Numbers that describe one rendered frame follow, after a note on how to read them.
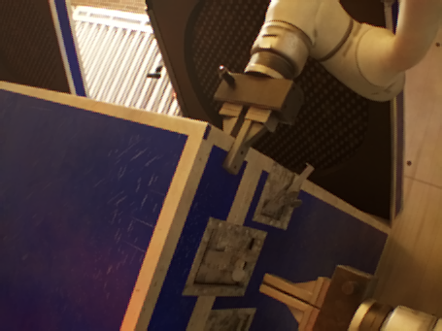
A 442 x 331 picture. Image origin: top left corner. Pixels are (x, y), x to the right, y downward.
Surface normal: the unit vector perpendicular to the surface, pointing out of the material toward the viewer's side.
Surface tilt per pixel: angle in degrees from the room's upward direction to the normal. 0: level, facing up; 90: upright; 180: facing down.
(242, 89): 80
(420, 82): 90
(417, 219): 90
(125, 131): 90
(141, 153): 90
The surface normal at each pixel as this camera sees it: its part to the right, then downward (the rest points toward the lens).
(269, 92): -0.51, -0.43
